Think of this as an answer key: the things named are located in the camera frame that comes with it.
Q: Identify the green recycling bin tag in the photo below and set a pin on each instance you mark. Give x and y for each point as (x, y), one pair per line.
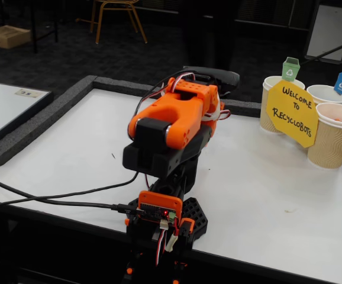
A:
(290, 71)

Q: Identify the orange controller board mount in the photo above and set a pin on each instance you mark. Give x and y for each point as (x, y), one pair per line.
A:
(159, 202)

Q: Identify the black metal table leg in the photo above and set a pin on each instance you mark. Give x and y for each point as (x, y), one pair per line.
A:
(34, 26)

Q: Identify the long grey foam border strip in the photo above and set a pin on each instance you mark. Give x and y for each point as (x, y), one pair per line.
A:
(41, 118)
(123, 85)

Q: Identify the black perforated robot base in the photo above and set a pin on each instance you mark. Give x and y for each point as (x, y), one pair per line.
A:
(196, 216)

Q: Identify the short grey foam border strip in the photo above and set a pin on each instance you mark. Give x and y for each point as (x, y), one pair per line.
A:
(242, 107)

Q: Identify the ribbed beige paper cup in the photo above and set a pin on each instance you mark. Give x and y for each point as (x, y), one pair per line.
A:
(325, 93)
(330, 145)
(265, 118)

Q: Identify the orange and black robot arm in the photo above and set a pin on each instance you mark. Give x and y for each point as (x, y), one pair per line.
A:
(171, 118)

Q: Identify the white tape wrap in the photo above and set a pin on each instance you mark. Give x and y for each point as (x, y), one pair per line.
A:
(215, 115)

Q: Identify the black framed whiteboard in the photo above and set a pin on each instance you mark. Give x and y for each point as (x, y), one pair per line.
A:
(5, 109)

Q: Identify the black slanted stand rod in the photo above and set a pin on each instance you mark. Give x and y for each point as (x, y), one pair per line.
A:
(327, 53)

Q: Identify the yellow welcome sign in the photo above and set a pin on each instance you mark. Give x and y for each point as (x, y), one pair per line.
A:
(292, 115)

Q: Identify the white framed panel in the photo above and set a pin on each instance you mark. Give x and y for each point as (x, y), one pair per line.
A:
(330, 29)

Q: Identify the brown cardboard box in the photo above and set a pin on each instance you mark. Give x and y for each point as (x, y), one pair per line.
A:
(6, 37)

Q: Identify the yellow metal legged chair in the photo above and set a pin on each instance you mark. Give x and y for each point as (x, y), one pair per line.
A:
(100, 17)

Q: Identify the small paper label sticker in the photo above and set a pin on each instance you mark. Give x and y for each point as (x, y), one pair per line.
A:
(28, 93)

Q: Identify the orange paper wad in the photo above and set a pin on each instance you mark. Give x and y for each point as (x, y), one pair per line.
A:
(338, 119)

